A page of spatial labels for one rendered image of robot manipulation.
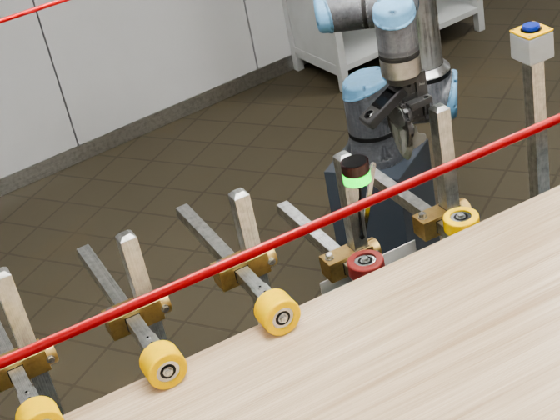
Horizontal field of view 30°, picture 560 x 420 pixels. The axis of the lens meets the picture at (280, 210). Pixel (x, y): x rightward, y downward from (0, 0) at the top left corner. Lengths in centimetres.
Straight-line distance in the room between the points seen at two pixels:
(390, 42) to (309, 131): 253
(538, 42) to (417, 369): 83
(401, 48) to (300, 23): 294
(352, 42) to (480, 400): 356
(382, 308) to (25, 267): 243
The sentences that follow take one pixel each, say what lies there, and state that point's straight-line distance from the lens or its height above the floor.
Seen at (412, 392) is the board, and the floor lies 90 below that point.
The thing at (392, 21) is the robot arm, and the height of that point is 134.
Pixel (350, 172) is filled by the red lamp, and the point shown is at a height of 110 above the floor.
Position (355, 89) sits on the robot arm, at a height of 86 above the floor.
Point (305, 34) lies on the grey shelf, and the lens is 519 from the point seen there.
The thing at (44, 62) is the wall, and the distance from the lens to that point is 479.
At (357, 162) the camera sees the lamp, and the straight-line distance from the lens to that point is 220.
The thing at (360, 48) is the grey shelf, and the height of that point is 13.
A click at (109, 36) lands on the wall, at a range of 488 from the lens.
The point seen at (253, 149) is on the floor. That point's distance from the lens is 471.
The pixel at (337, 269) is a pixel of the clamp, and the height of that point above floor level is 85.
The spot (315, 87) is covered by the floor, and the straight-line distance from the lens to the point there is 517.
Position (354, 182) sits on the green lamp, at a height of 108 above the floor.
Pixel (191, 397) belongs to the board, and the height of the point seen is 90.
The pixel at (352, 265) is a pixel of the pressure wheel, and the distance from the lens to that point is 224.
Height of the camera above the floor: 219
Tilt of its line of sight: 31 degrees down
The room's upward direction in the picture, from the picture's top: 12 degrees counter-clockwise
